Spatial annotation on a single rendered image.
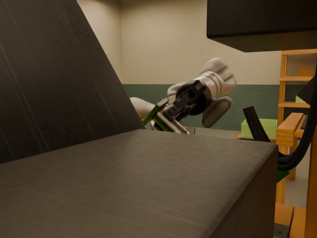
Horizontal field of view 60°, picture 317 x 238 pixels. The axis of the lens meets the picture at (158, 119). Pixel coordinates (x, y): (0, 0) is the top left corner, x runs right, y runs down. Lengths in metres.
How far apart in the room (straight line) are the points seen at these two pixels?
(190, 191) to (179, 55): 8.20
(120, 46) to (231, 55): 3.72
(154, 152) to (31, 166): 0.10
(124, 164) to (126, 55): 9.16
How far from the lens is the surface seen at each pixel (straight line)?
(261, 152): 0.26
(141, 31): 9.11
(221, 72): 0.76
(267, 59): 7.56
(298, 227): 0.96
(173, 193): 0.16
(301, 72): 6.93
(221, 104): 0.62
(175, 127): 0.49
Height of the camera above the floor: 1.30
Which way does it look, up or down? 8 degrees down
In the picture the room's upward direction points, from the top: straight up
